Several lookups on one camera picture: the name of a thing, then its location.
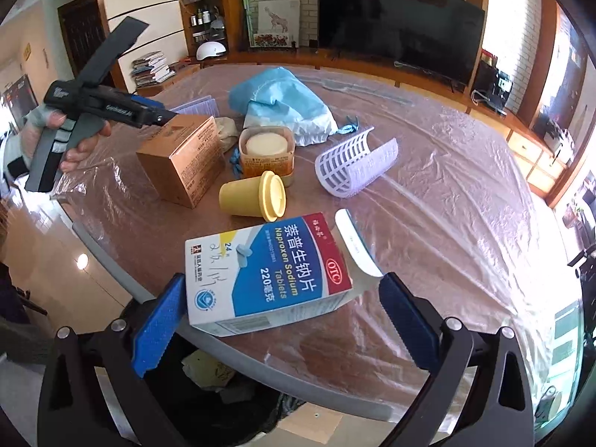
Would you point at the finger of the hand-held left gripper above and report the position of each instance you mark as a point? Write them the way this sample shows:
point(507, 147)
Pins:
point(160, 118)
point(145, 101)

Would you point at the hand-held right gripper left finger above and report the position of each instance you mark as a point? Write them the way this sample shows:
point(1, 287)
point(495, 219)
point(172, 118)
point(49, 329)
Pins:
point(156, 326)

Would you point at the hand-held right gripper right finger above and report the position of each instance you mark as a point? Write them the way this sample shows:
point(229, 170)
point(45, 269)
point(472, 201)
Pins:
point(409, 323)

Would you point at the brown cardboard box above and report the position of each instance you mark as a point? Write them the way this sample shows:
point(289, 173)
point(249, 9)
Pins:
point(186, 167)

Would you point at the white and blue medicine box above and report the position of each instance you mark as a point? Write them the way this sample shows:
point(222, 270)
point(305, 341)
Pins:
point(260, 272)

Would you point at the orange plastic container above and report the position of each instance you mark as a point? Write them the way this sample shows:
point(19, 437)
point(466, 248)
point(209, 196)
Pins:
point(267, 167)

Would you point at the black trash bin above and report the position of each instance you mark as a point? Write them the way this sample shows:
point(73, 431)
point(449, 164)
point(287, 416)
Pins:
point(233, 416)

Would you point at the person's left hand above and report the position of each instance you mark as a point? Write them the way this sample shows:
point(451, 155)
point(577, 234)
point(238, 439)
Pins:
point(35, 142)

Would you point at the stack of books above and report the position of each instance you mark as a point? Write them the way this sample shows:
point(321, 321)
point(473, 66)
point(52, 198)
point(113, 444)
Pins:
point(151, 70)

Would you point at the dark wooden door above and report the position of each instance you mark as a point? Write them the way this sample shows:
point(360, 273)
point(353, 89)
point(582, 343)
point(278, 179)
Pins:
point(84, 37)

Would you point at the lavender flat pack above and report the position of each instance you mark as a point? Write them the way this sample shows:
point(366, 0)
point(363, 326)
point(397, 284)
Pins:
point(198, 106)

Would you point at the beige crumpled paper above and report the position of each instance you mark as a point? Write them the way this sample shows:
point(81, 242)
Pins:
point(228, 131)

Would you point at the white helmet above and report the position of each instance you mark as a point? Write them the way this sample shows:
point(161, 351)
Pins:
point(210, 51)

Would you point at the small blue wrapper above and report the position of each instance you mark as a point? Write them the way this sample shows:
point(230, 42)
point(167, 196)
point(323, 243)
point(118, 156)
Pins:
point(235, 163)

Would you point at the wooden display shelf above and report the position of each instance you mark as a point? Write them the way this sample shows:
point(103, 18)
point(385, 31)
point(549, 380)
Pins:
point(205, 14)

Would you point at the cream round disc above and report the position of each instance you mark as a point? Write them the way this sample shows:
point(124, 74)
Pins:
point(265, 144)

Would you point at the yellow plastic cup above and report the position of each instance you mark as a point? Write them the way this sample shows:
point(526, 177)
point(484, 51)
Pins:
point(242, 195)

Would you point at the red floral picture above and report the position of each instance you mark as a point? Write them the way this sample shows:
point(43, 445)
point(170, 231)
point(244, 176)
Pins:
point(269, 39)

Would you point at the elephant picture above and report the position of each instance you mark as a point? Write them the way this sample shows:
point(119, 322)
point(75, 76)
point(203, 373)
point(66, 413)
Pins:
point(279, 17)

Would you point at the lavender plastic basket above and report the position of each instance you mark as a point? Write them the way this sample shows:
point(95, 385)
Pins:
point(335, 172)

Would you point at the white printer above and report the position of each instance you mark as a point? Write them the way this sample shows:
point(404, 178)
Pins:
point(558, 142)

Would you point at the black coffee machine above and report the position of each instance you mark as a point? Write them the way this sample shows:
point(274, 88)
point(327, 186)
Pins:
point(493, 86)

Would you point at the black flat television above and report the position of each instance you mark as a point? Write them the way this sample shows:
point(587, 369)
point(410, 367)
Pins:
point(396, 18)

